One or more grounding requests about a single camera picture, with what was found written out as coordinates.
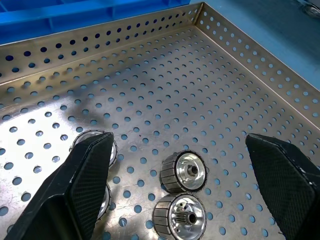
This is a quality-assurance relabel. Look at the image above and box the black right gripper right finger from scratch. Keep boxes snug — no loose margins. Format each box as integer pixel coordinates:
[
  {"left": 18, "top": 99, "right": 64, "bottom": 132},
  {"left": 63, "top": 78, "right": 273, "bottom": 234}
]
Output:
[{"left": 245, "top": 133, "right": 320, "bottom": 240}]

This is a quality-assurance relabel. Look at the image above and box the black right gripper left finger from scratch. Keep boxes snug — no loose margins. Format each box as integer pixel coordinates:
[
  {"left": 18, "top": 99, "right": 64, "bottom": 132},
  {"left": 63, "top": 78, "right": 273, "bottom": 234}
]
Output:
[{"left": 4, "top": 131, "right": 115, "bottom": 240}]

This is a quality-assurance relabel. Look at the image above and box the blue compartment tray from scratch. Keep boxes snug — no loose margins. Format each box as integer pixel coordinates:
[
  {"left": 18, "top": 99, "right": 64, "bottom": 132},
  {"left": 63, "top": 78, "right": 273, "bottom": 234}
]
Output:
[{"left": 0, "top": 0, "right": 194, "bottom": 46}]

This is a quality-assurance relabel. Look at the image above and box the perforated metal tray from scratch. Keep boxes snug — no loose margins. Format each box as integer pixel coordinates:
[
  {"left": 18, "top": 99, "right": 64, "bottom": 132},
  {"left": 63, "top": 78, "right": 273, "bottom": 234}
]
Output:
[{"left": 0, "top": 1, "right": 320, "bottom": 240}]

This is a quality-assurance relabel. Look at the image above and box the clear tape roll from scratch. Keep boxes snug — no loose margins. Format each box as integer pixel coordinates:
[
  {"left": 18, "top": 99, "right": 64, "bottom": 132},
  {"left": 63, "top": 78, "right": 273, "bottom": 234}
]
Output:
[{"left": 298, "top": 0, "right": 320, "bottom": 18}]

